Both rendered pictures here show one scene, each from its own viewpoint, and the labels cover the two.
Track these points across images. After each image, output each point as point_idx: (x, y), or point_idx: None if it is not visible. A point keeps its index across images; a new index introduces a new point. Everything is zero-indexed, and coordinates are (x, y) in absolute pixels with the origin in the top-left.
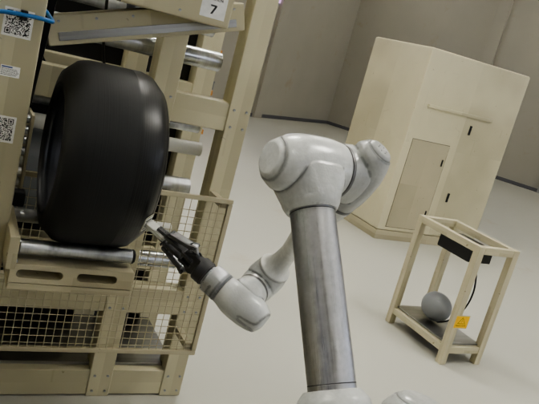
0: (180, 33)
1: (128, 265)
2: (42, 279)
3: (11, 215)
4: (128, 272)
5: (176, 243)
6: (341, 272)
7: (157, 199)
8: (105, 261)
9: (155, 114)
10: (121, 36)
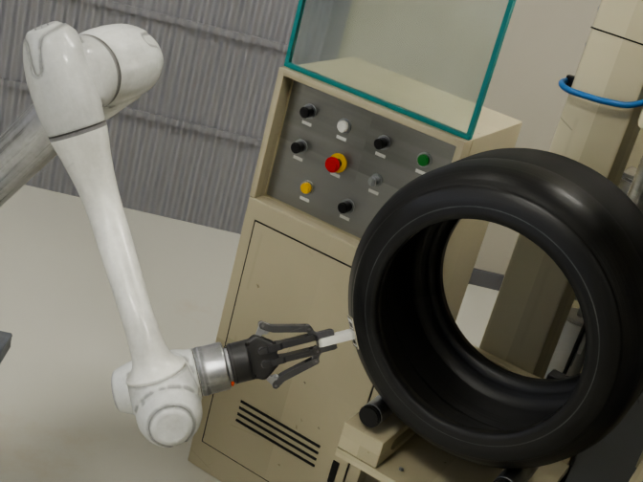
0: None
1: (369, 433)
2: None
3: (504, 362)
4: (349, 419)
5: (295, 337)
6: (13, 122)
7: (353, 290)
8: (394, 424)
9: (419, 177)
10: None
